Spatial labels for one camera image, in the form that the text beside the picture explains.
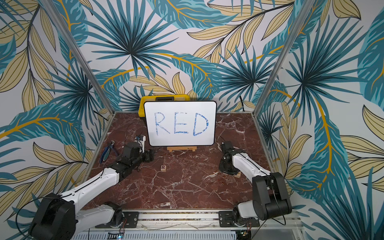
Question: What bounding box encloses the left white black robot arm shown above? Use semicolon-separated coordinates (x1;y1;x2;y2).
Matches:
28;142;154;240

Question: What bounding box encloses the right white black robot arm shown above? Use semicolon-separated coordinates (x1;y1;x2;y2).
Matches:
219;141;293;227

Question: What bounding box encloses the wooden board easel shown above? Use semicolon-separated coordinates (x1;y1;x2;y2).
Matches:
167;146;197;153

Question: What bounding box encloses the white dry-erase board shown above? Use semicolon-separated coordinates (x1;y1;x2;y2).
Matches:
144;101;217;147

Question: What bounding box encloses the yellow tool case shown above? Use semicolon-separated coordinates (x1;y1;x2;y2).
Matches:
138;94;190;118

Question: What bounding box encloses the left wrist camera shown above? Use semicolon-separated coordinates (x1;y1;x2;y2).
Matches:
135;135;146;152

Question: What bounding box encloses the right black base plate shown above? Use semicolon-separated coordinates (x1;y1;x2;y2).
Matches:
218;210;260;228

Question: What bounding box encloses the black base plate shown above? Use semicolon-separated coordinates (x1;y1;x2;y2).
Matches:
98;211;139;229
218;210;260;228

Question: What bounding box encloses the aluminium front rail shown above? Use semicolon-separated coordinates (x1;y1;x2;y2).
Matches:
74;209;304;232

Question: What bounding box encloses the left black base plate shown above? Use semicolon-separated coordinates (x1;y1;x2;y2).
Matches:
98;211;139;229

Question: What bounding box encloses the right aluminium frame post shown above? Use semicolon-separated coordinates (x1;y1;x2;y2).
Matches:
253;0;315;119

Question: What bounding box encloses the aluminium frame post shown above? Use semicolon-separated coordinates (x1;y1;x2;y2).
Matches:
253;0;315;119
41;0;115;115

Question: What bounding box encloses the left aluminium frame post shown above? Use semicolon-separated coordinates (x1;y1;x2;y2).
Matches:
41;0;115;115

